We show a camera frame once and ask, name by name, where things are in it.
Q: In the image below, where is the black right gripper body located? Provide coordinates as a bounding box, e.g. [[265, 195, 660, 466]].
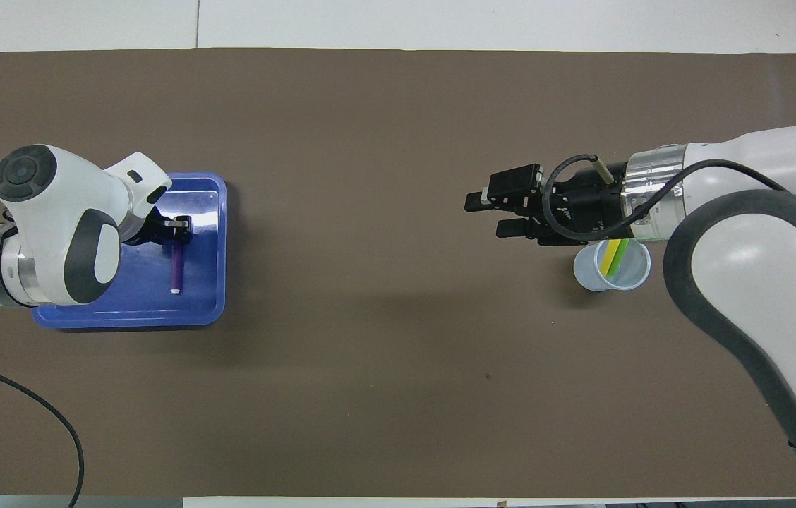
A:
[[542, 162, 636, 247]]

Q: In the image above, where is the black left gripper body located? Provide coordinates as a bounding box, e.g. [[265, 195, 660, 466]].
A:
[[122, 211, 170, 245]]

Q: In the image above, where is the yellow marker pen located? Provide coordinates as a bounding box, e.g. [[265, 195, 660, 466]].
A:
[[601, 240, 623, 277]]

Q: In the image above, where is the blue plastic tray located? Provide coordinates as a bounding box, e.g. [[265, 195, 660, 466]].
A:
[[32, 171, 228, 330]]

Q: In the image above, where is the clear plastic measuring cup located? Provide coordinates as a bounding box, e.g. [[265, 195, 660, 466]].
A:
[[573, 238, 651, 292]]

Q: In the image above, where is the brown table mat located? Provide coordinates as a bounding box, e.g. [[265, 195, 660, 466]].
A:
[[0, 48, 796, 499]]

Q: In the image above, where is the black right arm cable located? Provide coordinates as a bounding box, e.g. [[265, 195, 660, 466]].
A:
[[541, 155, 790, 242]]

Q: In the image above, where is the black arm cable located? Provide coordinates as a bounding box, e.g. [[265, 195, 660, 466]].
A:
[[0, 356, 85, 508], [541, 155, 790, 242]]

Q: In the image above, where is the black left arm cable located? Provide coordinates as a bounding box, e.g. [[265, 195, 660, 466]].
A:
[[0, 356, 85, 508]]

